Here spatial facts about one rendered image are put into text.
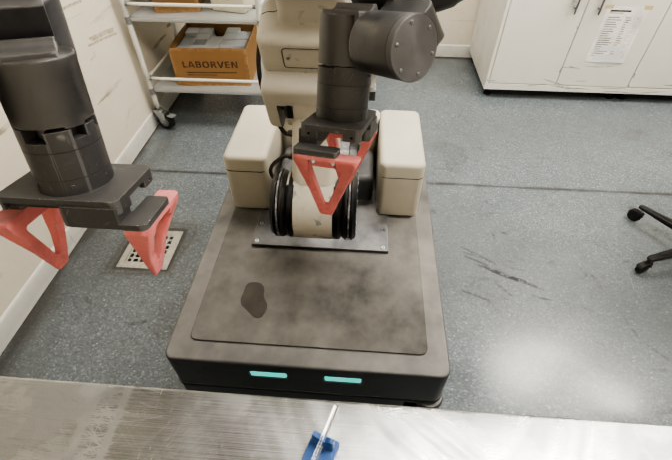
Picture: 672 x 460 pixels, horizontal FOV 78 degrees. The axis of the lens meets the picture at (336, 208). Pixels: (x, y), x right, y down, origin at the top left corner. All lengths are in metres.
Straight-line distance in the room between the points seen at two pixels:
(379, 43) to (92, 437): 0.55
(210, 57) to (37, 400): 1.87
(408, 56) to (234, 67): 1.95
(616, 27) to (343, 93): 2.48
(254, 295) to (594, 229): 1.48
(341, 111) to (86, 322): 1.43
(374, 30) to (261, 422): 0.46
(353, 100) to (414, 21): 0.11
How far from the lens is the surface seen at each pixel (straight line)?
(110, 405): 0.65
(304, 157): 0.42
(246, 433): 0.58
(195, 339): 1.11
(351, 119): 0.45
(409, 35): 0.38
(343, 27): 0.43
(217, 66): 2.32
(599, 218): 2.15
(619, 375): 1.68
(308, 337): 1.06
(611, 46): 2.88
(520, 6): 2.60
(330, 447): 0.54
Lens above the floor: 1.30
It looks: 44 degrees down
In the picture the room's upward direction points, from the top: straight up
